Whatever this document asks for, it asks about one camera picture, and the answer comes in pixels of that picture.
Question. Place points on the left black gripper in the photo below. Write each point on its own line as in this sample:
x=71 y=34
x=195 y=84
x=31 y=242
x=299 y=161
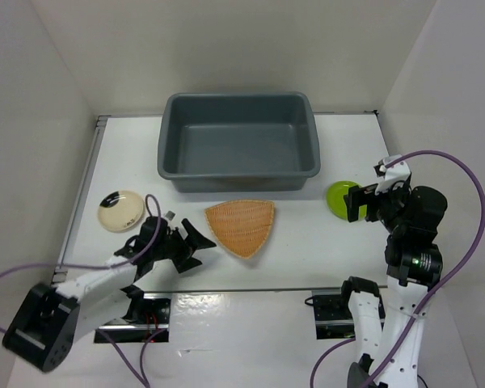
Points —
x=192 y=242

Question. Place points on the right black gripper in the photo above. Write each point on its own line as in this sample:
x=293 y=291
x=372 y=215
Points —
x=358 y=195

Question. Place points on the orange woven triangular basket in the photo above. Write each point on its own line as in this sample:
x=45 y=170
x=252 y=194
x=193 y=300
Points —
x=242 y=227

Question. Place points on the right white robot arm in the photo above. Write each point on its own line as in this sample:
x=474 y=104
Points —
x=388 y=339

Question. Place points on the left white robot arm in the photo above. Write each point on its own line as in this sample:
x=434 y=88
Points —
x=52 y=318

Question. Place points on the grey plastic bin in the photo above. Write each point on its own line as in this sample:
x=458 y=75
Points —
x=238 y=142

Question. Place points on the green round plate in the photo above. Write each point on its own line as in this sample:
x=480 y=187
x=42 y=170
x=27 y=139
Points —
x=335 y=198

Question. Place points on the cream plate with black mark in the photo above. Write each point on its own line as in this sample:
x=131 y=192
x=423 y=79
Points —
x=120 y=210

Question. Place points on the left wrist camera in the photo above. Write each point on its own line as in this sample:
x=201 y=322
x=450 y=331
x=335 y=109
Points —
x=169 y=215

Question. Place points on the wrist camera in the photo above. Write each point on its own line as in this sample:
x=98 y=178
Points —
x=169 y=215
x=390 y=171

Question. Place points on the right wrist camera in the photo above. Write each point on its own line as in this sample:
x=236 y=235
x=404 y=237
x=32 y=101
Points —
x=390 y=171

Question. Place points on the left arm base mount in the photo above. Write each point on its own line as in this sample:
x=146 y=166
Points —
x=150 y=318

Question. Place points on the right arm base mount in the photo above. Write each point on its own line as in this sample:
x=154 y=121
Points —
x=332 y=318

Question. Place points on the aluminium table edge rail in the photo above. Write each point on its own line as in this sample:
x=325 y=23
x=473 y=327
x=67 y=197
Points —
x=59 y=273

